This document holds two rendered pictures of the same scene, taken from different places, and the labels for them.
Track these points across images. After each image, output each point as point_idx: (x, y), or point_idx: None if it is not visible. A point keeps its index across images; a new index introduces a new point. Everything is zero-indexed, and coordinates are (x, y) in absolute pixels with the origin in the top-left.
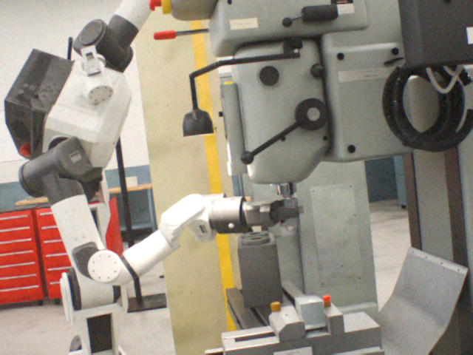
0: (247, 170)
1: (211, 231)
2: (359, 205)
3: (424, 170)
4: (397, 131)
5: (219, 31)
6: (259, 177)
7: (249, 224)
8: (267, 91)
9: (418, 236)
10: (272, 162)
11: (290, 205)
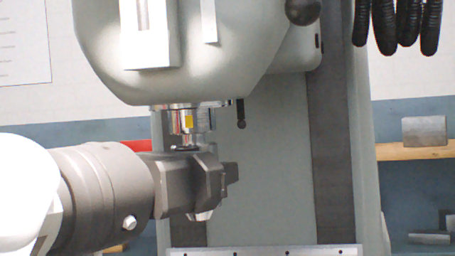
0: (186, 59)
1: (43, 255)
2: None
3: (234, 112)
4: (394, 15)
5: None
6: (225, 78)
7: (170, 211)
8: None
9: (203, 224)
10: (268, 40)
11: (217, 156)
